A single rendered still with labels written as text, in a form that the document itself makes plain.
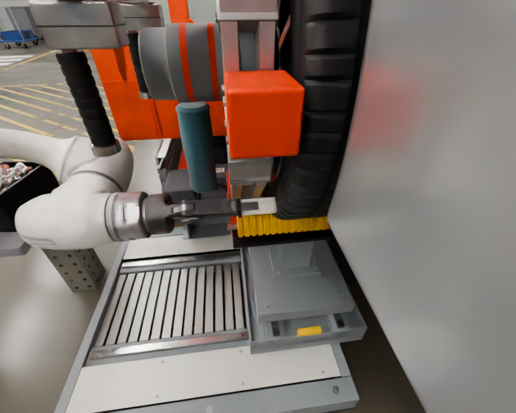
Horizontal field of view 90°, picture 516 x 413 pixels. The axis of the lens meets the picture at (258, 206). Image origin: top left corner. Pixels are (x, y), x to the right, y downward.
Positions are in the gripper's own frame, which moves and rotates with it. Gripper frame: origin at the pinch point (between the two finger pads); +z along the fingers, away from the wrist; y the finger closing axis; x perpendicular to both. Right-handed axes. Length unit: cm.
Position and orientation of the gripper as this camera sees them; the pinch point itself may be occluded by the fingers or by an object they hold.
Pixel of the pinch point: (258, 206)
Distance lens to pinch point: 50.4
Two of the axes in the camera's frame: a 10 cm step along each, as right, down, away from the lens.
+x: -0.9, -9.9, 1.3
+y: 0.9, -1.3, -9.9
